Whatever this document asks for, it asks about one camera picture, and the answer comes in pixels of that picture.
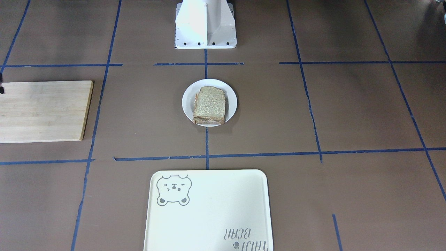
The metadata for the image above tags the cream bear tray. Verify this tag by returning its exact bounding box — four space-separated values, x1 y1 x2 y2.
143 169 274 251

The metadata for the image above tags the bread slice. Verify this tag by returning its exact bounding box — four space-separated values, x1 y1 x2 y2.
194 86 226 119
193 117 225 127

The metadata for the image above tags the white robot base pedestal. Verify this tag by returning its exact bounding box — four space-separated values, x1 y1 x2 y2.
174 0 237 50

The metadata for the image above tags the white round plate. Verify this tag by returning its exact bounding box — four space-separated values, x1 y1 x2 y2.
182 78 238 127

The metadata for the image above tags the wooden cutting board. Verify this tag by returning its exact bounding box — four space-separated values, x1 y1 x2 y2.
0 81 94 144

